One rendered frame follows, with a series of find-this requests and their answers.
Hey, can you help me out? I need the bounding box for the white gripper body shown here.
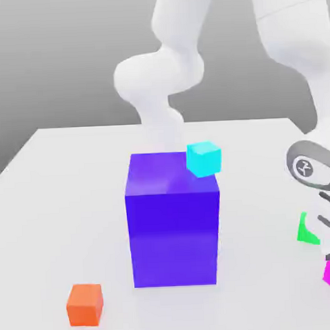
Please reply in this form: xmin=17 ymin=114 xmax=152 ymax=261
xmin=304 ymin=204 xmax=330 ymax=257

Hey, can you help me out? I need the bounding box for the small green cube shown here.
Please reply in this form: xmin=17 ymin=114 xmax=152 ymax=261
xmin=296 ymin=211 xmax=321 ymax=247

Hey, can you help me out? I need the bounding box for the small cyan cube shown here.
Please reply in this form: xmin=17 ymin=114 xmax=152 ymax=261
xmin=185 ymin=140 xmax=223 ymax=179

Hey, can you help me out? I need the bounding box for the small orange cube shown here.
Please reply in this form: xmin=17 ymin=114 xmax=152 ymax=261
xmin=65 ymin=283 xmax=105 ymax=329

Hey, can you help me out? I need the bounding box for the large purple box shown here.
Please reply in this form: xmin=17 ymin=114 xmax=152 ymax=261
xmin=123 ymin=149 xmax=224 ymax=290

